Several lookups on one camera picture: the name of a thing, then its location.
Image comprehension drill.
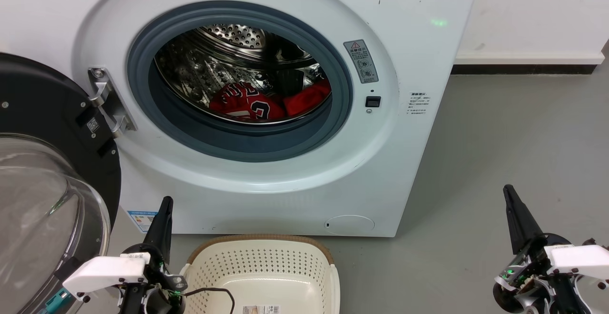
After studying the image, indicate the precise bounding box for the stainless steel washing machine drum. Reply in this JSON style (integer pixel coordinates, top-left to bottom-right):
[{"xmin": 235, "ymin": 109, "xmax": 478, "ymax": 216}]
[{"xmin": 155, "ymin": 24, "xmax": 332, "ymax": 125}]

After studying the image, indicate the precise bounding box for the thin black cable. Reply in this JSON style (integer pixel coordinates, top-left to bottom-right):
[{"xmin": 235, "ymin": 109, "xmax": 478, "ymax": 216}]
[{"xmin": 183, "ymin": 287, "xmax": 236, "ymax": 314}]

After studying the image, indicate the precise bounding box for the cream perforated laundry basket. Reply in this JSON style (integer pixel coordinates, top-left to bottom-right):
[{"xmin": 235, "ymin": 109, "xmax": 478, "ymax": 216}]
[{"xmin": 180, "ymin": 234, "xmax": 341, "ymax": 314}]

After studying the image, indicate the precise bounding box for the metal door hinge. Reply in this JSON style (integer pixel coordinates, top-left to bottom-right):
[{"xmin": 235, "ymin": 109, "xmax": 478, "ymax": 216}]
[{"xmin": 88, "ymin": 67, "xmax": 138, "ymax": 138}]

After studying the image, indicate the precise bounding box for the round filter cover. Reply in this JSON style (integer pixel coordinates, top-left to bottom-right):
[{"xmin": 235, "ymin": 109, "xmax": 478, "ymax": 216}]
[{"xmin": 324, "ymin": 215, "xmax": 375, "ymax": 236}]

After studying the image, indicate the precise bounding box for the blue info sticker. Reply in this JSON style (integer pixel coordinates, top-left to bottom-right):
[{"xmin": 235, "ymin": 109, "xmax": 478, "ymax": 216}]
[{"xmin": 128, "ymin": 210, "xmax": 157, "ymax": 234}]

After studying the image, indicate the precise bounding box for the white front-load washing machine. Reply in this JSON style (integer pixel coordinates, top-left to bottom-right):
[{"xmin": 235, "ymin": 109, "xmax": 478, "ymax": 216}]
[{"xmin": 0, "ymin": 0, "xmax": 482, "ymax": 237}]

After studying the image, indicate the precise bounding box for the plain red garment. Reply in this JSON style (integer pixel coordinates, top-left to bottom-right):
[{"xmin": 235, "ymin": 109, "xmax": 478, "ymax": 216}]
[{"xmin": 283, "ymin": 80, "xmax": 332, "ymax": 117}]

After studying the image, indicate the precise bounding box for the grey warning sticker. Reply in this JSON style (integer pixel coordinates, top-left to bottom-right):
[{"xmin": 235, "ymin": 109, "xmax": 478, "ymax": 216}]
[{"xmin": 344, "ymin": 39, "xmax": 380, "ymax": 84}]

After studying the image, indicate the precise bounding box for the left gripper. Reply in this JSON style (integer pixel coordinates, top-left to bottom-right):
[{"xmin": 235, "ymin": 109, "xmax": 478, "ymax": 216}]
[{"xmin": 119, "ymin": 196, "xmax": 187, "ymax": 314}]

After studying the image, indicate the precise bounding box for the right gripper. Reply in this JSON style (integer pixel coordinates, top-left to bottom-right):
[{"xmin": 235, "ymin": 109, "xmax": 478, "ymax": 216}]
[{"xmin": 493, "ymin": 185, "xmax": 583, "ymax": 314}]

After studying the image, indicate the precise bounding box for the grey rubber door gasket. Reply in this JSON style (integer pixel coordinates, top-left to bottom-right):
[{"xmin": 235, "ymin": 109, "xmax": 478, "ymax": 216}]
[{"xmin": 127, "ymin": 1, "xmax": 354, "ymax": 162}]

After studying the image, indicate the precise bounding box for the red printed sports jersey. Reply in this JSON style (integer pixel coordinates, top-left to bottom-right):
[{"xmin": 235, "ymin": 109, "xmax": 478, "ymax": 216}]
[{"xmin": 208, "ymin": 82, "xmax": 286, "ymax": 122}]

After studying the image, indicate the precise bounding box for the black glass washer door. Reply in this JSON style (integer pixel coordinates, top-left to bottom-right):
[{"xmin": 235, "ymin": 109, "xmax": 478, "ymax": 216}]
[{"xmin": 0, "ymin": 52, "xmax": 122, "ymax": 314}]

